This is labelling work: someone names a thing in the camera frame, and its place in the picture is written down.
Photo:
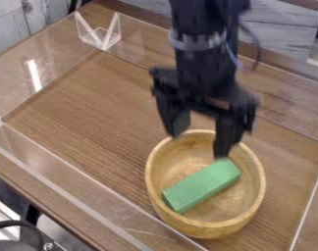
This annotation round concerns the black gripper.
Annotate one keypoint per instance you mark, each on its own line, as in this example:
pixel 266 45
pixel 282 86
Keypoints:
pixel 200 85

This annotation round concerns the green rectangular block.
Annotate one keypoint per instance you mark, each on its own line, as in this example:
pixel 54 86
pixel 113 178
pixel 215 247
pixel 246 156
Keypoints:
pixel 200 186

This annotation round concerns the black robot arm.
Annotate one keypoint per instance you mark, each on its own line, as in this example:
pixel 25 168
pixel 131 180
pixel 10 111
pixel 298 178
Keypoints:
pixel 207 16

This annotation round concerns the brown wooden bowl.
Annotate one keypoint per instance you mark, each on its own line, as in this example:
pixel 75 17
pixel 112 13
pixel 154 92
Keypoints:
pixel 226 213

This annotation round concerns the clear acrylic tray walls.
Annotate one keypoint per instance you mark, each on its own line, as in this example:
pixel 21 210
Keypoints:
pixel 85 152

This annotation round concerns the black table leg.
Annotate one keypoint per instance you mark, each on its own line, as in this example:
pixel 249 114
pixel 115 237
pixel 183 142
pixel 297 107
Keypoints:
pixel 32 214

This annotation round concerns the black metal bracket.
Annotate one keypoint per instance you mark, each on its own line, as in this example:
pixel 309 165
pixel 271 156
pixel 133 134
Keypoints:
pixel 46 244

